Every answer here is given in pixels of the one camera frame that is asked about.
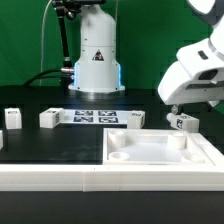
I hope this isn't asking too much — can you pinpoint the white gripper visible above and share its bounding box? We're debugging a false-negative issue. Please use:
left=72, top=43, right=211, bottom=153
left=158, top=38, right=224, bottom=114

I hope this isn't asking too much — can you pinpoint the white square tabletop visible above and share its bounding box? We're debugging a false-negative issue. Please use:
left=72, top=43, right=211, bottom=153
left=103, top=128, right=215, bottom=166

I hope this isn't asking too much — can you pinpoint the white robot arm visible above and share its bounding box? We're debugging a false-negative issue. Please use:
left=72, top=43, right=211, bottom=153
left=158, top=0, right=224, bottom=115

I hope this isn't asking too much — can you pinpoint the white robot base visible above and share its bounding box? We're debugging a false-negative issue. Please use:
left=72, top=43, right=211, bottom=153
left=69, top=5, right=125, bottom=94

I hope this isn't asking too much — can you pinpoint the white tag sheet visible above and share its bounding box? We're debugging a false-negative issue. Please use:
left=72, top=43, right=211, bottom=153
left=62, top=109, right=131, bottom=125

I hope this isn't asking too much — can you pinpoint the white obstacle fence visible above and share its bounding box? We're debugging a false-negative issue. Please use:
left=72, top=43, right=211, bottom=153
left=0, top=132, right=224, bottom=193

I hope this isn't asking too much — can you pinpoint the black cable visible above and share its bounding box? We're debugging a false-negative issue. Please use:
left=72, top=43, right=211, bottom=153
left=22, top=67, right=76, bottom=87

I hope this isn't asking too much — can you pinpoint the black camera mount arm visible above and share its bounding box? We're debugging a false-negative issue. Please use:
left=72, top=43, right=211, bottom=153
left=52, top=0, right=106, bottom=68

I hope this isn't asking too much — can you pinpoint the white cable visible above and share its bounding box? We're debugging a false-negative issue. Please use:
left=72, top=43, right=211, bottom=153
left=39, top=0, right=54, bottom=87

